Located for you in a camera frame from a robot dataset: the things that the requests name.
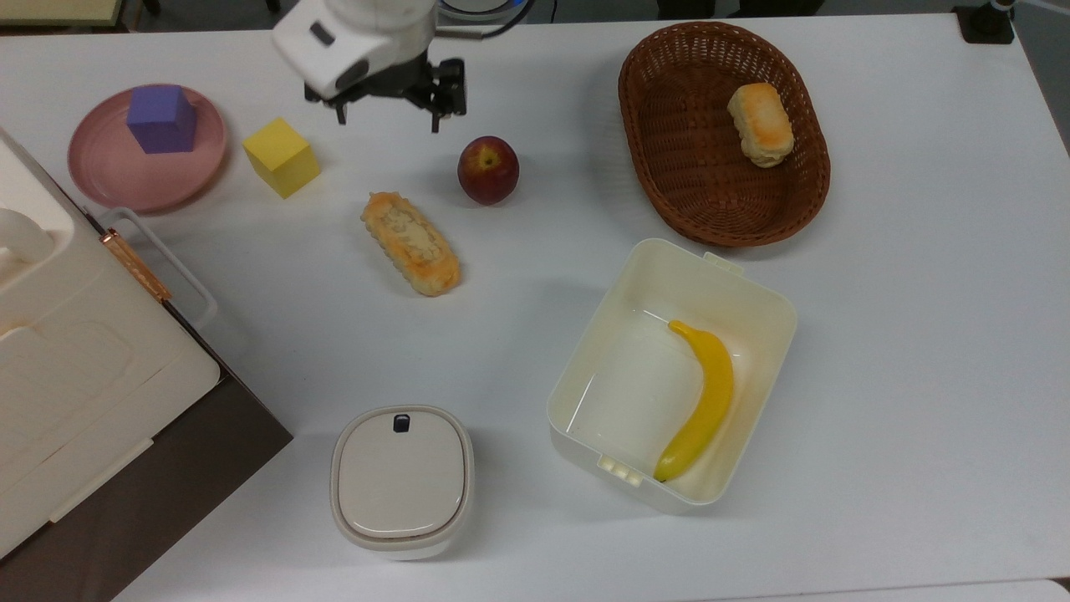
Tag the brown wicker basket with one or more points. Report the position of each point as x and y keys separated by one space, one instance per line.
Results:
x=710 y=176

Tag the large cream plastic cabinet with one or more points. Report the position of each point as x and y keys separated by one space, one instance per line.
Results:
x=75 y=376

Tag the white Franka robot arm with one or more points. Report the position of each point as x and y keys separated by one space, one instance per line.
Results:
x=359 y=38

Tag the pink plate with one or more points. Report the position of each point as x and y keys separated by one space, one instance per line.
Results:
x=109 y=171

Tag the purple cube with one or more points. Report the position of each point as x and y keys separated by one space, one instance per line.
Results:
x=161 y=119

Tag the long toasted bread loaf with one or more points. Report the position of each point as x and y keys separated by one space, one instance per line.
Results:
x=410 y=242

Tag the small beige lidded trash can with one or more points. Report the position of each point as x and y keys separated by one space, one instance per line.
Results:
x=401 y=481

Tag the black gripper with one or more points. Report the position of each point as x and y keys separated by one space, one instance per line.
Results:
x=384 y=84

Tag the red apple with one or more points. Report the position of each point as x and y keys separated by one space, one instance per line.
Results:
x=487 y=170

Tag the black stand base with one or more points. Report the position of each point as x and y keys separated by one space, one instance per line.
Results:
x=986 y=23

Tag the yellow toy banana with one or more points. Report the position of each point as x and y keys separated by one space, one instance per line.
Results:
x=710 y=393

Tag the white open plastic bin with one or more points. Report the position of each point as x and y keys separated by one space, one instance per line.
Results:
x=635 y=393

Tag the yellow cube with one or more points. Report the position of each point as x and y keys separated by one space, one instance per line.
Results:
x=282 y=156

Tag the short toasted bread roll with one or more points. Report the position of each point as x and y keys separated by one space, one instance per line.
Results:
x=761 y=124

